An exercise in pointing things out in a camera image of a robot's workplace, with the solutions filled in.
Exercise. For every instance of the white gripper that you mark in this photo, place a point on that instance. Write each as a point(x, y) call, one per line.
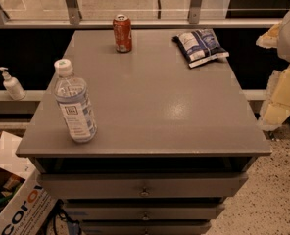
point(276, 107)

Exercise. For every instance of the blue label plastic water bottle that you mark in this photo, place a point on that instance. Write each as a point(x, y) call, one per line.
point(71, 94)

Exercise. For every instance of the white pump dispenser bottle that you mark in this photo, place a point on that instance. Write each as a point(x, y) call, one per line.
point(12, 85)

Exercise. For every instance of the blue white snack bag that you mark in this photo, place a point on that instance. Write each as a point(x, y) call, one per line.
point(199, 47)

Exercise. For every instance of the grey drawer cabinet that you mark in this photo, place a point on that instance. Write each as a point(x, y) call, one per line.
point(154, 115)

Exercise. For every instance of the red soda can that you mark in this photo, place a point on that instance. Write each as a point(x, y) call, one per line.
point(122, 33)

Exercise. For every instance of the top grey drawer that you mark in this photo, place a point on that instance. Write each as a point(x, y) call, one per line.
point(133, 186)

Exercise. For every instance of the grey drawer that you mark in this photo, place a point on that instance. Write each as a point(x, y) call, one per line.
point(154, 227)
point(144, 211)
point(133, 186)

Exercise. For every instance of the bottom grey drawer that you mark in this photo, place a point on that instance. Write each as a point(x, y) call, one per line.
point(154, 227)

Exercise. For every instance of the middle grey drawer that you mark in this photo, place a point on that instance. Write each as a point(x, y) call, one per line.
point(144, 211)

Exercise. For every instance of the grey metal railing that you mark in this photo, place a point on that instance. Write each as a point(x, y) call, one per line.
point(93, 14)

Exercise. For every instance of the white cardboard box orange letters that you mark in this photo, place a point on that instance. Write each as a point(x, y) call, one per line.
point(24, 204)

